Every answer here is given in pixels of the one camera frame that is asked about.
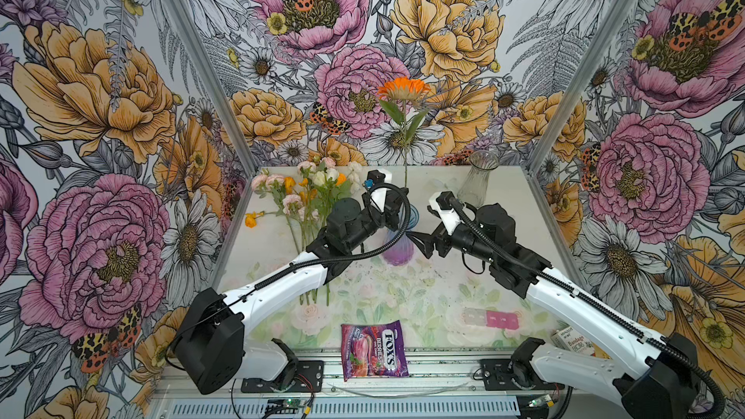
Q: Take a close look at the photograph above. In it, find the blue purple glass vase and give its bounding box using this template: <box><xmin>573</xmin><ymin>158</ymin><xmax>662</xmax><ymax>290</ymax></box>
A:
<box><xmin>382</xmin><ymin>206</ymin><xmax>419</xmax><ymax>267</ymax></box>

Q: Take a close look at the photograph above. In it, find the yellow orange poppy stem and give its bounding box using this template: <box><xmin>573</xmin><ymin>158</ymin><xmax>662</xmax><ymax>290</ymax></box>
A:
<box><xmin>283</xmin><ymin>177</ymin><xmax>318</xmax><ymax>205</ymax></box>

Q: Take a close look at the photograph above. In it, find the white rose flower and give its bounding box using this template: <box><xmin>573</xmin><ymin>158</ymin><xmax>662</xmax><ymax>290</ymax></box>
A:
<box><xmin>310</xmin><ymin>171</ymin><xmax>328</xmax><ymax>187</ymax></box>

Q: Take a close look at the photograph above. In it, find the orange gerbera flower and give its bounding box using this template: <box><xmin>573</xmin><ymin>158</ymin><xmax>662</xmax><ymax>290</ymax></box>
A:
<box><xmin>378</xmin><ymin>78</ymin><xmax>430</xmax><ymax>184</ymax></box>

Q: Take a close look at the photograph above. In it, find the pink carnation flower stem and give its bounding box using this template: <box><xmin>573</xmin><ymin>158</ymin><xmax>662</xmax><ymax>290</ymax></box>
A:
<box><xmin>297</xmin><ymin>156</ymin><xmax>337</xmax><ymax>176</ymax></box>

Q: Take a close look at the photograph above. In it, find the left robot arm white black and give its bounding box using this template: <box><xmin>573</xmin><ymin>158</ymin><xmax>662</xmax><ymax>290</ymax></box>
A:
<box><xmin>170</xmin><ymin>182</ymin><xmax>411</xmax><ymax>395</ymax></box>

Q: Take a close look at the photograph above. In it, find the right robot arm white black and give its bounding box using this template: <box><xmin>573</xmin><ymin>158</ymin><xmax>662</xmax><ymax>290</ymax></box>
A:
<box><xmin>407</xmin><ymin>196</ymin><xmax>727</xmax><ymax>418</ymax></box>

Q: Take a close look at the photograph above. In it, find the clear grey glass vase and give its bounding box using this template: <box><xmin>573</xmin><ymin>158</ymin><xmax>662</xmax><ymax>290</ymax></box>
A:
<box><xmin>457</xmin><ymin>151</ymin><xmax>500</xmax><ymax>208</ymax></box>

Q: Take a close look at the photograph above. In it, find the pink carnation stem on table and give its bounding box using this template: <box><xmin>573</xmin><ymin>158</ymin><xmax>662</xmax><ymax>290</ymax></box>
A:
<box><xmin>250</xmin><ymin>174</ymin><xmax>304</xmax><ymax>215</ymax></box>

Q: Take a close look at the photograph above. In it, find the pink white pill organizer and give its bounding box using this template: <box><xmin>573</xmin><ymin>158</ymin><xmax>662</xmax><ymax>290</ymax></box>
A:
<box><xmin>462</xmin><ymin>308</ymin><xmax>519</xmax><ymax>330</ymax></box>

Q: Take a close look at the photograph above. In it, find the small yellow flower on table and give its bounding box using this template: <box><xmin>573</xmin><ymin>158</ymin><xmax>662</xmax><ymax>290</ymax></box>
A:
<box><xmin>244</xmin><ymin>211</ymin><xmax>265</xmax><ymax>228</ymax></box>

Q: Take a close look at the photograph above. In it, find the purple Fox's candy bag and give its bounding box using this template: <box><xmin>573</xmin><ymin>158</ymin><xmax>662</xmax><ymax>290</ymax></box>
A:
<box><xmin>341</xmin><ymin>321</ymin><xmax>409</xmax><ymax>381</ymax></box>

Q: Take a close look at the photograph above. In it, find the red bandage box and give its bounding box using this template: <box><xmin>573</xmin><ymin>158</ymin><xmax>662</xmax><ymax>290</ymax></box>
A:
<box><xmin>551</xmin><ymin>327</ymin><xmax>596</xmax><ymax>356</ymax></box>

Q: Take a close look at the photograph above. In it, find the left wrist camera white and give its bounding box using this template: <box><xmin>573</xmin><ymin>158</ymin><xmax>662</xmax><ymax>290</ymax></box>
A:
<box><xmin>364</xmin><ymin>169</ymin><xmax>393</xmax><ymax>211</ymax></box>

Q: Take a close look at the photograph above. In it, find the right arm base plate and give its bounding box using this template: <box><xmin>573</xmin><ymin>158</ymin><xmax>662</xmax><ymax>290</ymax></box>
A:
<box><xmin>476</xmin><ymin>358</ymin><xmax>566</xmax><ymax>392</ymax></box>

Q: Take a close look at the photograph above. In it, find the aluminium rail front frame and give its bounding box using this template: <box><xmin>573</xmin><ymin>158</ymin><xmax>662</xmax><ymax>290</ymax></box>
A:
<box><xmin>146</xmin><ymin>349</ymin><xmax>626</xmax><ymax>418</ymax></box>

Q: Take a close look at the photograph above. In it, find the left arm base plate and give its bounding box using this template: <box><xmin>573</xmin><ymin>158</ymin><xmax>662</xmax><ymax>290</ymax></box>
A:
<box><xmin>240</xmin><ymin>360</ymin><xmax>325</xmax><ymax>394</ymax></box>

